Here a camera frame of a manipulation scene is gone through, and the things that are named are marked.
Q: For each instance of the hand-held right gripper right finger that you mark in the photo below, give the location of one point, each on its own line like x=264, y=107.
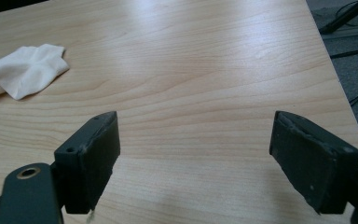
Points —
x=310, y=161

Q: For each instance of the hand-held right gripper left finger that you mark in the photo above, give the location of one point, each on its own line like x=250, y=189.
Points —
x=87, y=161

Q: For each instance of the white cloth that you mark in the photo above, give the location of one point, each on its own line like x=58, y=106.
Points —
x=24, y=70

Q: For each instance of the black metal stand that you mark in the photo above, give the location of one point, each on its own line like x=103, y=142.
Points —
x=343, y=15

